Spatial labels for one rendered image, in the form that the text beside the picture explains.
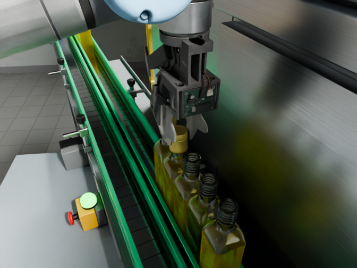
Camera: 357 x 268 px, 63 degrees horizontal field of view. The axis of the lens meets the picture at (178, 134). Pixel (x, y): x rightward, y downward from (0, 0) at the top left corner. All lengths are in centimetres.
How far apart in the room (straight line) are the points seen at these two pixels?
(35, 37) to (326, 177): 38
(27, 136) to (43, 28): 251
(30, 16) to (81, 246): 75
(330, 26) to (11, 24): 33
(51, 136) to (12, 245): 174
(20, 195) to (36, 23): 91
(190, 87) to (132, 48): 311
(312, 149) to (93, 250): 64
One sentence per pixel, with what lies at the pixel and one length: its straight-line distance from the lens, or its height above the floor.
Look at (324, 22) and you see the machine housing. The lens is 42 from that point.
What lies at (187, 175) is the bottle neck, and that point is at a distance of 53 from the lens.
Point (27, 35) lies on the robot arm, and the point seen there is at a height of 142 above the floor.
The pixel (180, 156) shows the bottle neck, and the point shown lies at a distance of 56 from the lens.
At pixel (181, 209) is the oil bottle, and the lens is 58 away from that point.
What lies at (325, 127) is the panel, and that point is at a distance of 43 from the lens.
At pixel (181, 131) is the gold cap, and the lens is 53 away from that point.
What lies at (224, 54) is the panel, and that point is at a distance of 58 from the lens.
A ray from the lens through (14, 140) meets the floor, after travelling 273.
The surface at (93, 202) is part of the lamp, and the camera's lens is 86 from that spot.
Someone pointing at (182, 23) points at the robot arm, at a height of 137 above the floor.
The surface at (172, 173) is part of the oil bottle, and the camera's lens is 57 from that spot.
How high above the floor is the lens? 148
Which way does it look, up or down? 37 degrees down
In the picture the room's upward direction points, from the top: straight up
